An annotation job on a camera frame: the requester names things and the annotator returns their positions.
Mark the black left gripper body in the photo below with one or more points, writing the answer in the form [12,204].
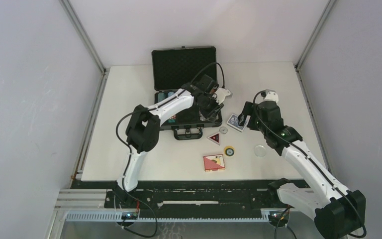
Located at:
[209,105]

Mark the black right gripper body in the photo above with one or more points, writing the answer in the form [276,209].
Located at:
[252,109]

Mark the blue playing card deck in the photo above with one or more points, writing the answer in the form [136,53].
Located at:
[233,122]

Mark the white poker chip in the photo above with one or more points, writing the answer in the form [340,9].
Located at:
[223,130]

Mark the red triangular dealer button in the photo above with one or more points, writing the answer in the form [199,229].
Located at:
[215,138]

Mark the yellow round blind button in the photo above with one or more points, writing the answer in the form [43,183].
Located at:
[229,151]

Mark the clear round button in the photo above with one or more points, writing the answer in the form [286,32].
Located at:
[260,151]

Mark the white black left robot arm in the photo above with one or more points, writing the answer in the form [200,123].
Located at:
[143,129]

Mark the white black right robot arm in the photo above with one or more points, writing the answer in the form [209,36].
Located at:
[336,210]

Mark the black poker chip case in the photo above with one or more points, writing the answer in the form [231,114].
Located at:
[172,68]

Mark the green poker chip row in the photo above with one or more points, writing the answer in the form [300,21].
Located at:
[161,96]

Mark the red playing card deck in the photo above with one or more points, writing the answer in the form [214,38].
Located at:
[213,162]

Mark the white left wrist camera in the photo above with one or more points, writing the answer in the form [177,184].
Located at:
[221,94]

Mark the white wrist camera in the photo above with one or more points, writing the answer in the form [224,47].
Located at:
[221,94]
[270,95]

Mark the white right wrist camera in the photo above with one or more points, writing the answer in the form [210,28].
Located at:
[270,95]

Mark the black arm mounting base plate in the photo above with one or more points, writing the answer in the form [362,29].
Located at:
[183,185]

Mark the aluminium frame rail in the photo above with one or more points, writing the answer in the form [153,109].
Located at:
[79,198]

